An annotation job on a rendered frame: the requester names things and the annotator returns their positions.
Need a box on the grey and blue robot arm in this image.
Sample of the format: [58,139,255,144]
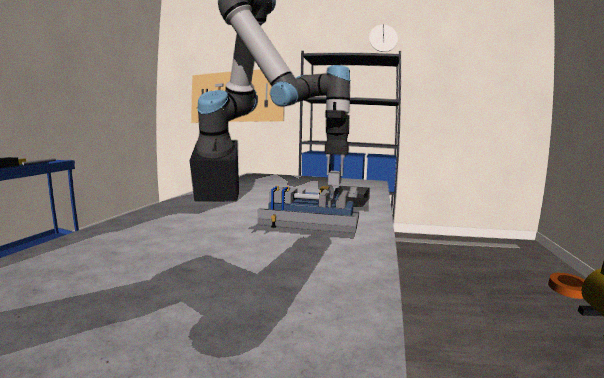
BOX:
[196,0,351,158]

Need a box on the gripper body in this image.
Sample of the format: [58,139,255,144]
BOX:
[324,99,350,155]

